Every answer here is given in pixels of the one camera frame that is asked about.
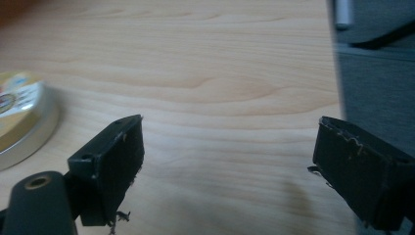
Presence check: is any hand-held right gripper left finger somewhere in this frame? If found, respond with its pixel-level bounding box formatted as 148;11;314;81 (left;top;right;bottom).
67;114;146;227

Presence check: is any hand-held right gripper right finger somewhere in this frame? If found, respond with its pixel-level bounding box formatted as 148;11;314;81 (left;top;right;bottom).
307;116;415;232

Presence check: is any round tin with printed lid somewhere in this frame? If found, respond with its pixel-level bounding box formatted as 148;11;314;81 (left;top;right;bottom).
0;70;61;172

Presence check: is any white cylindrical object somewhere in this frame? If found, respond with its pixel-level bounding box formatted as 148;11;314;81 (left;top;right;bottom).
334;0;354;31

